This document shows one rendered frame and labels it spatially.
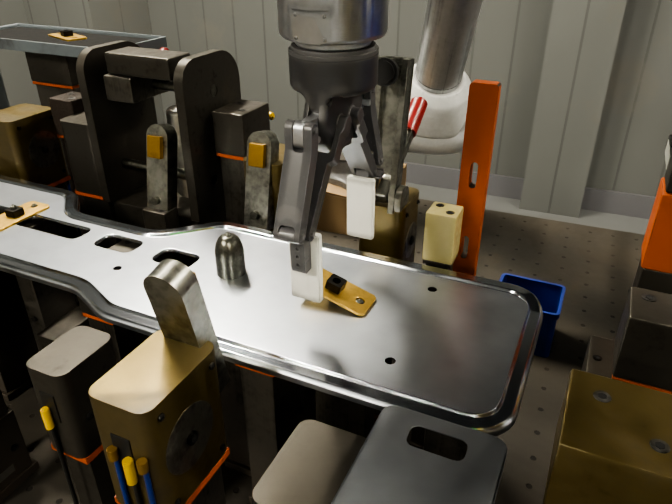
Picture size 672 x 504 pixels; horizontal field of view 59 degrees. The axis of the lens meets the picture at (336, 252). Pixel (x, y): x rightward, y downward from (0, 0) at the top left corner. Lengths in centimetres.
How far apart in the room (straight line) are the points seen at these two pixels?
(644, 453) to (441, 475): 13
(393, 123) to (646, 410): 40
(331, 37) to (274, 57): 319
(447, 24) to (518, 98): 212
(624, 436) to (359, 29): 34
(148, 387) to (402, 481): 20
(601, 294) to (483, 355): 74
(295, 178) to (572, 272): 94
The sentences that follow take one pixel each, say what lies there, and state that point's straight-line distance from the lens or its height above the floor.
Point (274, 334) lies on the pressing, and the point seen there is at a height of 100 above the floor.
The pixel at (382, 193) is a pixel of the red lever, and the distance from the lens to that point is 70.
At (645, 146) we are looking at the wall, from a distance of 333.
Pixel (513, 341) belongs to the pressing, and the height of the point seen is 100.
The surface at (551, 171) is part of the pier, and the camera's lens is 323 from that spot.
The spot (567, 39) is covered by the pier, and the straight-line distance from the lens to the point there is 307.
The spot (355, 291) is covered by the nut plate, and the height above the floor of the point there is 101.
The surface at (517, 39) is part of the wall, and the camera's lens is 323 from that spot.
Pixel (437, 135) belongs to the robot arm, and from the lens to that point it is 135.
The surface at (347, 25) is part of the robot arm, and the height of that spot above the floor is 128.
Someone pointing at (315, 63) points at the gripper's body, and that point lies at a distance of 49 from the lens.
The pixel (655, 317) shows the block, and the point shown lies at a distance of 52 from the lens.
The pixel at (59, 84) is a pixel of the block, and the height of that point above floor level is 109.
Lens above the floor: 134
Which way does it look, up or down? 29 degrees down
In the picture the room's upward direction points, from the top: straight up
